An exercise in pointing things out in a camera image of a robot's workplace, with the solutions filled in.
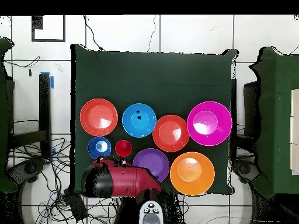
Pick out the light blue bowl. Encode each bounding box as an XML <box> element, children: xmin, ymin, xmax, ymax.
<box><xmin>121</xmin><ymin>103</ymin><xmax>157</xmax><ymax>138</ymax></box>

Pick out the red-orange bowl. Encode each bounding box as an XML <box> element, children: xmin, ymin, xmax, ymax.
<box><xmin>79</xmin><ymin>98</ymin><xmax>119</xmax><ymax>137</ymax></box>
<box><xmin>152</xmin><ymin>114</ymin><xmax>190</xmax><ymax>153</ymax></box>

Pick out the red cup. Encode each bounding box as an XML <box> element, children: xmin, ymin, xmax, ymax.
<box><xmin>114</xmin><ymin>139</ymin><xmax>133</xmax><ymax>158</ymax></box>

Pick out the purple bowl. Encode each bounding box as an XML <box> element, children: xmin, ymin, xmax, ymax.
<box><xmin>132</xmin><ymin>148</ymin><xmax>170</xmax><ymax>183</ymax></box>

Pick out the small dark blue bowl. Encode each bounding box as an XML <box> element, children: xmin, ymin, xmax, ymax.
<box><xmin>87</xmin><ymin>136</ymin><xmax>112</xmax><ymax>160</ymax></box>

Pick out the large pink bowl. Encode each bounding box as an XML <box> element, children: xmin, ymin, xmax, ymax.
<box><xmin>186</xmin><ymin>100</ymin><xmax>233</xmax><ymax>147</ymax></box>

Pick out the dark green table cloth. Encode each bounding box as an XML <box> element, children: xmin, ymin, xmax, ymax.
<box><xmin>70</xmin><ymin>44</ymin><xmax>239</xmax><ymax>195</ymax></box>

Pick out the large orange bowl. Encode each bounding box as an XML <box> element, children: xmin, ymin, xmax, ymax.
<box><xmin>169</xmin><ymin>151</ymin><xmax>215</xmax><ymax>196</ymax></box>

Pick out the black power adapter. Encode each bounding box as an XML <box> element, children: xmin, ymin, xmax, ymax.
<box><xmin>64</xmin><ymin>191</ymin><xmax>89</xmax><ymax>221</ymax></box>

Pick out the green cloth neighbouring table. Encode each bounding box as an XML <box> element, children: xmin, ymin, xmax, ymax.
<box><xmin>0</xmin><ymin>37</ymin><xmax>18</xmax><ymax>193</ymax></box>
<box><xmin>248</xmin><ymin>46</ymin><xmax>299</xmax><ymax>199</ymax></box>

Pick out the white box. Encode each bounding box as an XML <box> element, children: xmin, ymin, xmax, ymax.
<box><xmin>290</xmin><ymin>116</ymin><xmax>299</xmax><ymax>145</ymax></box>
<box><xmin>290</xmin><ymin>88</ymin><xmax>299</xmax><ymax>117</ymax></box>
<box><xmin>290</xmin><ymin>143</ymin><xmax>299</xmax><ymax>176</ymax></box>

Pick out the black floor cable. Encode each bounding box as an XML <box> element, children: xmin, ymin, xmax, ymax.
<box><xmin>83</xmin><ymin>15</ymin><xmax>105</xmax><ymax>51</ymax></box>

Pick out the black stand post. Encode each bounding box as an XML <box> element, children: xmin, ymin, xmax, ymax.
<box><xmin>6</xmin><ymin>72</ymin><xmax>53</xmax><ymax>158</ymax></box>

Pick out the blue cable bundle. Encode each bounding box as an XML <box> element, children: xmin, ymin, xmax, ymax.
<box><xmin>47</xmin><ymin>189</ymin><xmax>58</xmax><ymax>207</ymax></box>

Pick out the black square floor frame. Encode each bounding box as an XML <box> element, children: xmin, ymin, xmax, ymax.
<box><xmin>31</xmin><ymin>15</ymin><xmax>66</xmax><ymax>43</ymax></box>

